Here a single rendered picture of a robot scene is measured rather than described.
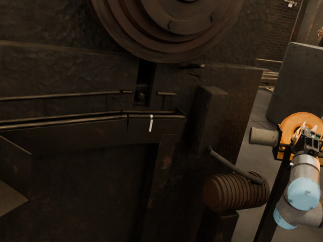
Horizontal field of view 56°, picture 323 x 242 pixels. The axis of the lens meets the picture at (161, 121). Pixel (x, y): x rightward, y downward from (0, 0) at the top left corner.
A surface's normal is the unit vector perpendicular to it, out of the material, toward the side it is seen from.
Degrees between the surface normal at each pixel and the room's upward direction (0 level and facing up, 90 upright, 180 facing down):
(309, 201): 107
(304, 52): 90
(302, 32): 90
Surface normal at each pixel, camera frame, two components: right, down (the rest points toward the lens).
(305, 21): -0.91, 0.00
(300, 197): -0.39, 0.54
